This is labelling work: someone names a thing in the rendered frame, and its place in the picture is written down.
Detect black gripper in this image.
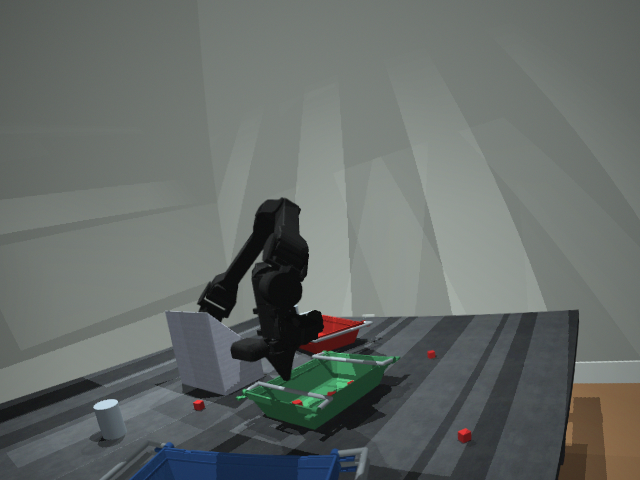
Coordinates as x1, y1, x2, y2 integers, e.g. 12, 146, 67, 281
230, 303, 302, 381

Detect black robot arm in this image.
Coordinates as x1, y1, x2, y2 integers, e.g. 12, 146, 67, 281
197, 197, 324, 345

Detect green plastic tray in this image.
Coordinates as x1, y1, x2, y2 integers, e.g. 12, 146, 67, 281
235, 350, 401, 429

